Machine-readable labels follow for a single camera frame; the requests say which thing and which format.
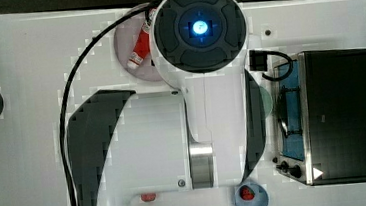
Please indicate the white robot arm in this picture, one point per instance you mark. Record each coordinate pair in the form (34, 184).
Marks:
(201, 126)

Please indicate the green cup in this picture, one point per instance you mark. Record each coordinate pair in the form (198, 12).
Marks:
(266, 101)

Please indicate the red strawberry toy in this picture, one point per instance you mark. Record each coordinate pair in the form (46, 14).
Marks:
(246, 193)

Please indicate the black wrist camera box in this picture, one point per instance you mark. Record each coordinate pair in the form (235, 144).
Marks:
(258, 60)

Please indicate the blue cup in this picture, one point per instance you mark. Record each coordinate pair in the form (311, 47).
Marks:
(260, 199)

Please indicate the black toaster oven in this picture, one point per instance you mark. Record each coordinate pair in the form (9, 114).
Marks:
(320, 116)

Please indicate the red ketchup bottle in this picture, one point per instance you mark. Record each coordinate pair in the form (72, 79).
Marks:
(142, 47)

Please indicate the grey round plate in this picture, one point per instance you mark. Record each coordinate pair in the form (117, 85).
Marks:
(131, 47)

